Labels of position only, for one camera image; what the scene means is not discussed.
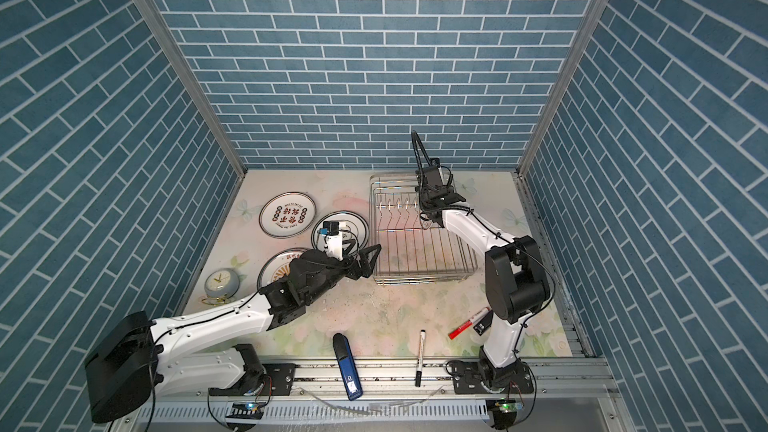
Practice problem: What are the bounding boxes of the black white marker pen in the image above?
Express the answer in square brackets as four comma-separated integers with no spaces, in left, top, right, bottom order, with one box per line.
[414,329,426,388]

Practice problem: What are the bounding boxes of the blue stapler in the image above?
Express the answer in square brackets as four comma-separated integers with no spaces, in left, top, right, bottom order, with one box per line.
[332,333,363,401]

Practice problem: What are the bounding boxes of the aluminium corner post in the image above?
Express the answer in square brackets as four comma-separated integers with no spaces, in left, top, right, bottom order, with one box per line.
[517,0,609,177]
[132,0,247,179]

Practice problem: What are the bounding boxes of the aluminium corner post left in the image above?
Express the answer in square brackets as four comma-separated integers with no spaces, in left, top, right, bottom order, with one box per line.
[132,0,247,179]

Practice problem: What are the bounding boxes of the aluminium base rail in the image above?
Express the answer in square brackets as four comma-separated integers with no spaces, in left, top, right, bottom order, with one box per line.
[113,357,632,431]

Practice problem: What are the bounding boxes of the aluminium corner post right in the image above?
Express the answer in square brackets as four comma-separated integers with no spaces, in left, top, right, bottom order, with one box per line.
[517,0,609,177]

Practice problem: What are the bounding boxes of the red white marker pen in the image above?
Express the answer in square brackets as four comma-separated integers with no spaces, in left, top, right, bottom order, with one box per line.
[448,307,491,340]

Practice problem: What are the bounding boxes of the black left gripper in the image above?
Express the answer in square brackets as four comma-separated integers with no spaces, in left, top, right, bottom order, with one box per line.
[303,238,382,306]

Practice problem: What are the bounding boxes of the white plate red chinese characters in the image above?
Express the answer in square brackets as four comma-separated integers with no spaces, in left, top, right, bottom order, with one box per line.
[259,192,317,238]

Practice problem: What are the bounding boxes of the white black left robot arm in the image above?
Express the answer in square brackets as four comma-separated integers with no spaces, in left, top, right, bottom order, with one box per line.
[84,245,382,424]

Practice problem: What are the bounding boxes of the steel wire dish rack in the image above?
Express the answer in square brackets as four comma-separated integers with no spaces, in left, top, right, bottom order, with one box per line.
[369,172,478,285]

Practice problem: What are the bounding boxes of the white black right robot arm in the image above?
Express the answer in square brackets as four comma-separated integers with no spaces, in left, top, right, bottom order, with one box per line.
[416,159,552,391]

